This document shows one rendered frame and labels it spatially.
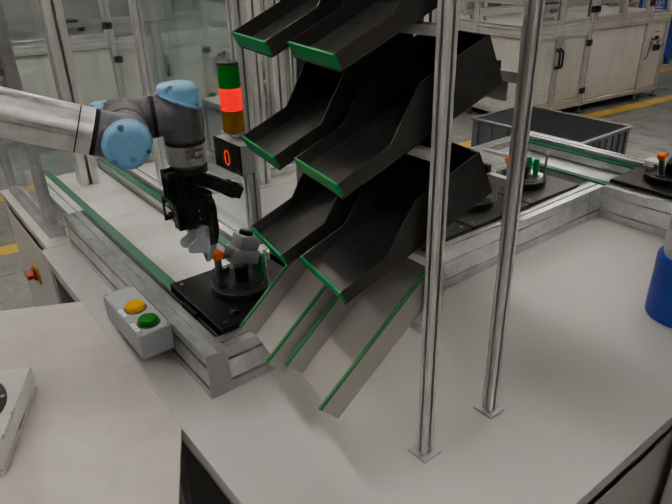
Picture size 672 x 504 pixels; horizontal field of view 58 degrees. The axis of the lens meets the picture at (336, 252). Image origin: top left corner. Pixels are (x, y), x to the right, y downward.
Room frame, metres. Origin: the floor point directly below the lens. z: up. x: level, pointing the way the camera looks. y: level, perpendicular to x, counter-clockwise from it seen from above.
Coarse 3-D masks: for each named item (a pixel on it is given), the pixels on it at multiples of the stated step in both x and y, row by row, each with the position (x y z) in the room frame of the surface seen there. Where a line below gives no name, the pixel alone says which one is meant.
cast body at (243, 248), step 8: (240, 232) 1.18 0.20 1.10; (248, 232) 1.17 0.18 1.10; (232, 240) 1.18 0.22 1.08; (240, 240) 1.16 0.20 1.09; (248, 240) 1.16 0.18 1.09; (256, 240) 1.18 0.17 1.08; (232, 248) 1.15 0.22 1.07; (240, 248) 1.15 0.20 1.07; (248, 248) 1.16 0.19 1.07; (256, 248) 1.17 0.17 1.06; (232, 256) 1.14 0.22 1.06; (240, 256) 1.15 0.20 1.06; (248, 256) 1.16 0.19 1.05; (256, 256) 1.17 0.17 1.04
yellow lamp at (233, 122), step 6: (222, 114) 1.38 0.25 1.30; (228, 114) 1.37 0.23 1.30; (234, 114) 1.37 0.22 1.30; (240, 114) 1.38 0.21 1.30; (222, 120) 1.38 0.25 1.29; (228, 120) 1.37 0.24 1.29; (234, 120) 1.37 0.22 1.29; (240, 120) 1.38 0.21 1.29; (228, 126) 1.37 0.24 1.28; (234, 126) 1.37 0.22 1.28; (240, 126) 1.38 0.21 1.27; (228, 132) 1.37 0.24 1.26; (234, 132) 1.37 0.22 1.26; (240, 132) 1.38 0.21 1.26
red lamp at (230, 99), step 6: (222, 90) 1.37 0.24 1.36; (228, 90) 1.37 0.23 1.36; (234, 90) 1.37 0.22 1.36; (240, 90) 1.39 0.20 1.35; (222, 96) 1.38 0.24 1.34; (228, 96) 1.37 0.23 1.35; (234, 96) 1.37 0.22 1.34; (240, 96) 1.39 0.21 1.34; (222, 102) 1.38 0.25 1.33; (228, 102) 1.37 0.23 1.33; (234, 102) 1.37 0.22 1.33; (240, 102) 1.38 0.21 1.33; (222, 108) 1.38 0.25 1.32; (228, 108) 1.37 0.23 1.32; (234, 108) 1.37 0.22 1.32; (240, 108) 1.38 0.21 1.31
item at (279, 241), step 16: (304, 176) 1.01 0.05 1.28; (304, 192) 1.01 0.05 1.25; (320, 192) 1.02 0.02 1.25; (288, 208) 1.00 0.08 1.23; (304, 208) 0.99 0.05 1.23; (320, 208) 0.97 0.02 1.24; (336, 208) 0.90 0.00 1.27; (256, 224) 0.97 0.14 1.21; (272, 224) 0.98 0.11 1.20; (288, 224) 0.96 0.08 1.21; (304, 224) 0.94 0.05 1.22; (320, 224) 0.92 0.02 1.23; (336, 224) 0.90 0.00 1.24; (272, 240) 0.93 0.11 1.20; (288, 240) 0.92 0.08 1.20; (304, 240) 0.87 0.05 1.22; (320, 240) 0.88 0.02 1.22; (288, 256) 0.86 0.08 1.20
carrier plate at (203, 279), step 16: (208, 272) 1.24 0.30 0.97; (272, 272) 1.23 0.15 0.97; (176, 288) 1.17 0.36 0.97; (192, 288) 1.17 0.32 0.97; (208, 288) 1.17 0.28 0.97; (192, 304) 1.10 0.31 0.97; (208, 304) 1.10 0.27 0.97; (224, 304) 1.10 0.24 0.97; (240, 304) 1.10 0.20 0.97; (208, 320) 1.05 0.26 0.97; (224, 320) 1.04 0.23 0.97; (240, 320) 1.04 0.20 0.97
